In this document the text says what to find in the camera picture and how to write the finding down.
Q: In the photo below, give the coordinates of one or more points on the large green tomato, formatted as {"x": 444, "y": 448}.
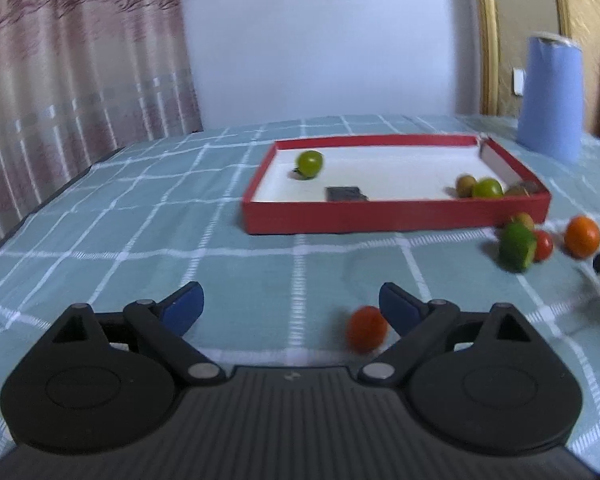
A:
{"x": 310, "y": 164}

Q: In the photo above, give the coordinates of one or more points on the yellow round fruit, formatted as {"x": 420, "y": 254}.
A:
{"x": 465, "y": 185}

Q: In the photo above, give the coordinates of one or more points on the red shallow cardboard box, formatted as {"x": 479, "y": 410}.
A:
{"x": 380, "y": 217}

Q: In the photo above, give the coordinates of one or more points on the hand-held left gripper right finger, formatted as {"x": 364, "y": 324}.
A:
{"x": 397, "y": 310}

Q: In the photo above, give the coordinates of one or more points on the light blue jug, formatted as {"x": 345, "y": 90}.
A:
{"x": 550, "y": 100}

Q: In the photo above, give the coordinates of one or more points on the brownish round fruit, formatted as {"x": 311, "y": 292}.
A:
{"x": 524, "y": 220}

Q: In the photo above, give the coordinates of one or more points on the green checked cloth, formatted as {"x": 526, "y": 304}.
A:
{"x": 155, "y": 220}

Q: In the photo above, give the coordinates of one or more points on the dark brown fruit chunk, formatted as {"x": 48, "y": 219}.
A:
{"x": 522, "y": 190}

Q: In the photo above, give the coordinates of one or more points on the green pepper piece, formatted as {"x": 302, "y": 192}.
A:
{"x": 517, "y": 246}

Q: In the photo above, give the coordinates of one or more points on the orange tomato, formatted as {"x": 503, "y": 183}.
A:
{"x": 582, "y": 236}

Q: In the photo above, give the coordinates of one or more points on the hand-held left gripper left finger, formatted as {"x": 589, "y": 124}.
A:
{"x": 185, "y": 307}

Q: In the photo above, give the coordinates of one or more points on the small green tomato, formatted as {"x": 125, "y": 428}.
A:
{"x": 487, "y": 189}

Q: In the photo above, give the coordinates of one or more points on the gold framed headboard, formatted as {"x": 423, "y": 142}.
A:
{"x": 520, "y": 20}

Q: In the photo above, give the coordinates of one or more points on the white wall socket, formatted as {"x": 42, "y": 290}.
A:
{"x": 518, "y": 81}

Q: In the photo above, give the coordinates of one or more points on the pink patterned curtain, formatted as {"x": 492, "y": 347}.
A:
{"x": 70, "y": 75}

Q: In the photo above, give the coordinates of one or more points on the small red cherry tomato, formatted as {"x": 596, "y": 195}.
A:
{"x": 544, "y": 245}

